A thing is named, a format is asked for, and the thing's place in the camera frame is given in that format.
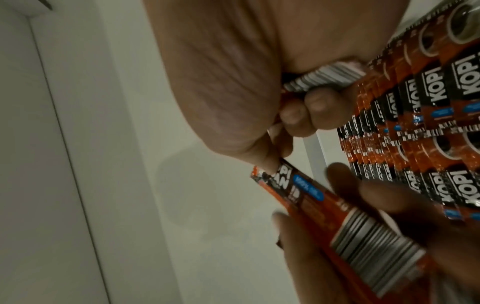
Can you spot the person's right hand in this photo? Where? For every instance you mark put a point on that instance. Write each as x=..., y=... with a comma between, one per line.
x=225, y=74

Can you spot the person's left hand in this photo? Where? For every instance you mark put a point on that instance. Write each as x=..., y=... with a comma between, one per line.
x=450, y=252

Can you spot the orange coffee sachet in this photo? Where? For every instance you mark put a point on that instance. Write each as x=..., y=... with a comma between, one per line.
x=322, y=77
x=318, y=202

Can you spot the row of orange coffee packets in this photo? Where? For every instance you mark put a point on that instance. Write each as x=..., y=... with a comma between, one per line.
x=423, y=118

